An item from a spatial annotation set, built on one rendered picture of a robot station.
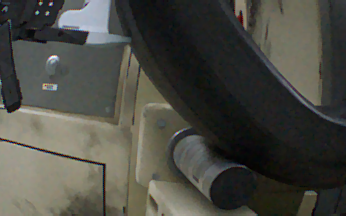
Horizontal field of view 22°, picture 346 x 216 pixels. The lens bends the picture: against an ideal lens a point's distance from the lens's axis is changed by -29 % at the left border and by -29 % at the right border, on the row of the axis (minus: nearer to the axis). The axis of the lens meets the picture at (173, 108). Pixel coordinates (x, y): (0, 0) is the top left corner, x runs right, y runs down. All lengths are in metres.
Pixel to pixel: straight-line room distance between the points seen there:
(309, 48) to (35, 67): 0.50
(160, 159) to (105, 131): 0.29
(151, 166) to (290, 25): 0.26
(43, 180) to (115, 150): 0.15
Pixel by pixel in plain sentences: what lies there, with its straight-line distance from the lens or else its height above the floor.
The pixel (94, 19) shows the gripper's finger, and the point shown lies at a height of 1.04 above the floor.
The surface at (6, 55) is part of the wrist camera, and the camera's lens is 1.06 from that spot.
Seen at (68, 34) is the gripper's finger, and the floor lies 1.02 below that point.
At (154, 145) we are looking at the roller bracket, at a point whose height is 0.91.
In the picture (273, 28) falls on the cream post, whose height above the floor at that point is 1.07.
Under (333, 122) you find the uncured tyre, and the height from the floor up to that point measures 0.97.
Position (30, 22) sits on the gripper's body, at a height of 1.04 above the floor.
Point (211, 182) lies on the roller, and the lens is 0.98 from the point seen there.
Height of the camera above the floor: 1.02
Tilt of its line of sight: 3 degrees down
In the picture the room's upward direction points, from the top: 7 degrees clockwise
